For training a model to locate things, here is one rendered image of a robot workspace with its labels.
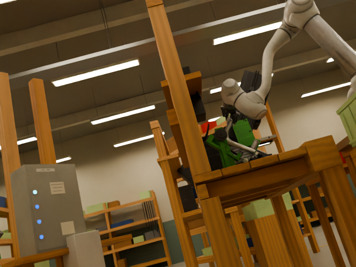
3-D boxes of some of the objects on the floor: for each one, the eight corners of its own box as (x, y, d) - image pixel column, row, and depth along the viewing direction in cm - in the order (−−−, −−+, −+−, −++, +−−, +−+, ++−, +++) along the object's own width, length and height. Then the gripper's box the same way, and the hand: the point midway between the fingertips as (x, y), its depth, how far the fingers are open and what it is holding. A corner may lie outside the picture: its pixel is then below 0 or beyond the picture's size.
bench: (310, 286, 292) (275, 181, 317) (411, 337, 149) (332, 138, 173) (227, 308, 293) (198, 202, 317) (248, 381, 149) (193, 176, 173)
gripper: (245, 104, 217) (244, 125, 237) (221, 94, 223) (223, 115, 243) (239, 114, 214) (238, 133, 235) (215, 103, 220) (217, 123, 241)
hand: (230, 121), depth 236 cm, fingers closed on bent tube, 3 cm apart
